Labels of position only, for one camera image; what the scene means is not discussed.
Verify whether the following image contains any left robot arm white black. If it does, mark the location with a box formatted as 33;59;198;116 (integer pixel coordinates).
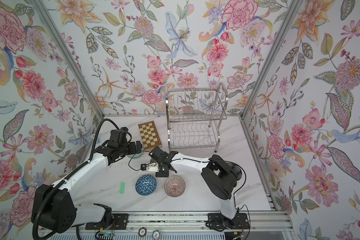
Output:
31;128;143;240

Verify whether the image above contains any pale green striped bowl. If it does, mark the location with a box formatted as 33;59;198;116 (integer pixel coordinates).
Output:
127;152;144;159

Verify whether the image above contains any wooden folded chessboard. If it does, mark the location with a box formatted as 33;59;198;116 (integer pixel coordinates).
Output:
138;121;162;151

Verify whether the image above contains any small green plastic block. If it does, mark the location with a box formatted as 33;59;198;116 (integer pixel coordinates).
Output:
119;182;125;194

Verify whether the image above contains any blue triangle patterned bowl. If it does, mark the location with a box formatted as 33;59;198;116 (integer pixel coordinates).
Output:
135;175;157;196

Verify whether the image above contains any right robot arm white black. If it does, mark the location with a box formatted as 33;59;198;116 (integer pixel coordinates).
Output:
141;147;244;232

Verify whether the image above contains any silver two-tier dish rack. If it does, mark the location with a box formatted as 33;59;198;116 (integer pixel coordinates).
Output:
166;83;229;153

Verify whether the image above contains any pink striped bowl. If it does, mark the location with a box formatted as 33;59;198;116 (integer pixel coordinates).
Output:
164;176;186;198

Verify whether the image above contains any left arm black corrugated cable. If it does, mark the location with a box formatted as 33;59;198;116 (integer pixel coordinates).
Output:
32;118;121;240

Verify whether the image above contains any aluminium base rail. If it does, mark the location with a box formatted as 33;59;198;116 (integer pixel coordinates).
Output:
38;211;295;233

